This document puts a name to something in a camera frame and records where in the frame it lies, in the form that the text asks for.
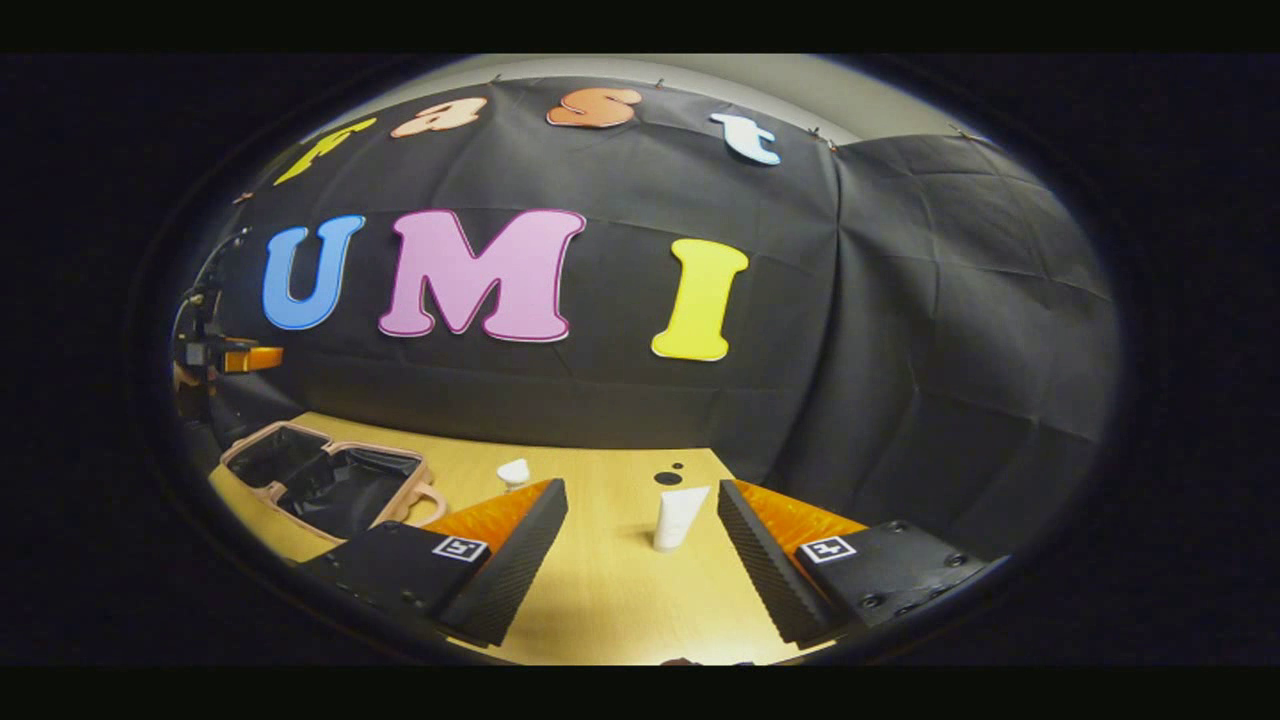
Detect pink suitcase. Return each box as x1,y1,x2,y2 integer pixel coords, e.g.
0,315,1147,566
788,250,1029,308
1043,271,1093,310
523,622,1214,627
220,421,448,544

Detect black backdrop cloth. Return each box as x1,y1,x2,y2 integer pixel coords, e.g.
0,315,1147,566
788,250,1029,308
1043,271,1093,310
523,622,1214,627
170,75,1121,561

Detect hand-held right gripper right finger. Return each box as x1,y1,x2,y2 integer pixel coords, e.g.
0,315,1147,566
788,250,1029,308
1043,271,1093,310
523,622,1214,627
717,478,1001,646

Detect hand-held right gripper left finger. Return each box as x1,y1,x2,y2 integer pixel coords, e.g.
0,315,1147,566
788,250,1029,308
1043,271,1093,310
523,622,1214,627
300,478,569,648

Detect white squeeze tube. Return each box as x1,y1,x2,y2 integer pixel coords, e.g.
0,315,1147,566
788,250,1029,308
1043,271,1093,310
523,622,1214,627
653,486,711,553

